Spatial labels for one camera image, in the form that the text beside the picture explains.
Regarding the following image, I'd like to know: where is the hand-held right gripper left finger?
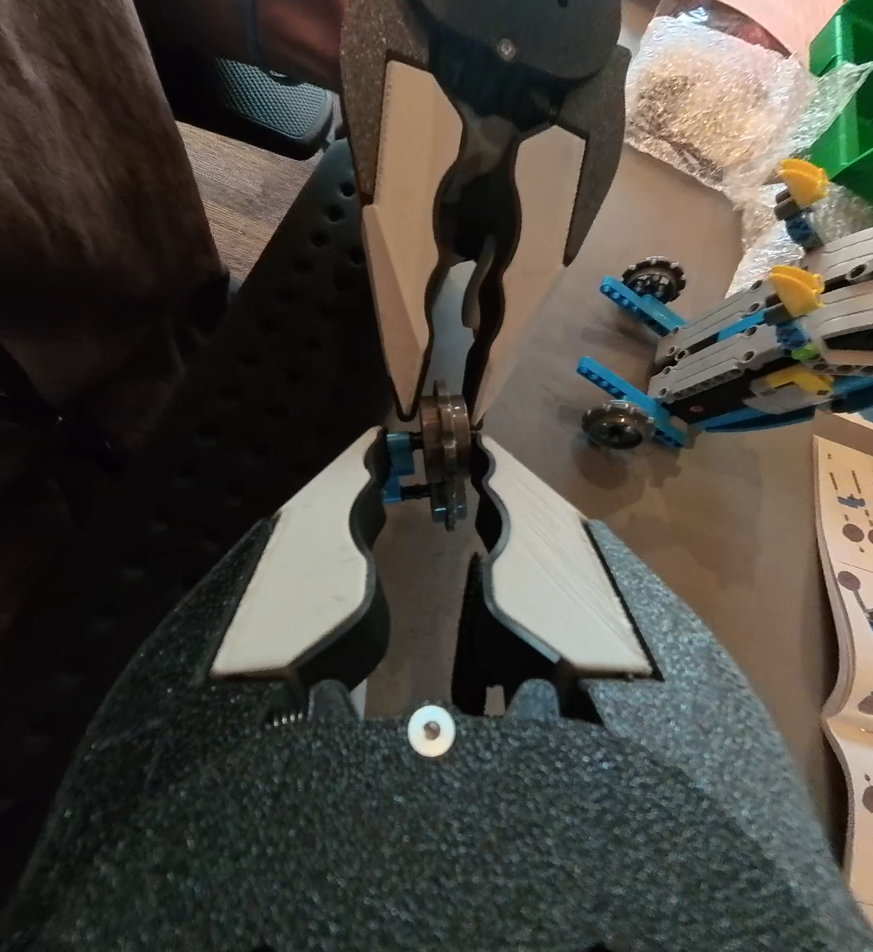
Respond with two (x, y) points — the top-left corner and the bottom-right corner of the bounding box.
(210, 426), (393, 681)

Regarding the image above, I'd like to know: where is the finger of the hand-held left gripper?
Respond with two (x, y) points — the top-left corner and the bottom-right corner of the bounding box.
(362, 58), (469, 419)
(465, 125), (586, 419)

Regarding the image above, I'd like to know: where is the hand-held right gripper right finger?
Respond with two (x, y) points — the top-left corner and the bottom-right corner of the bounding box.
(477, 433), (663, 679)

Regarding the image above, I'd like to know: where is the small black toy wheel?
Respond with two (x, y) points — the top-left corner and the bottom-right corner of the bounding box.
(429, 483), (473, 534)

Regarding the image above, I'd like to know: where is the large black toy wheel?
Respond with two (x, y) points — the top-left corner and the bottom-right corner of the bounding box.
(416, 379), (476, 488)

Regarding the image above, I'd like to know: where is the black perforated chair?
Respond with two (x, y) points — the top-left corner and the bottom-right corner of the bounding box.
(5, 56), (423, 819)

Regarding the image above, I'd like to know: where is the bubble wrap bag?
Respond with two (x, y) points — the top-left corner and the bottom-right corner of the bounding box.
(623, 15), (873, 246)

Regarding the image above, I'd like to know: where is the blue grey toy robot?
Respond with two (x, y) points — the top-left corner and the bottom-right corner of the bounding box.
(578, 160), (873, 451)

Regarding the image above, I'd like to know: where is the instruction booklet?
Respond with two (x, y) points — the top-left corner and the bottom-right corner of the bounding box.
(812, 435), (873, 942)

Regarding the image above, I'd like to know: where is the person's brown shirt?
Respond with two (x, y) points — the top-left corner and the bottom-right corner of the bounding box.
(0, 0), (348, 447)

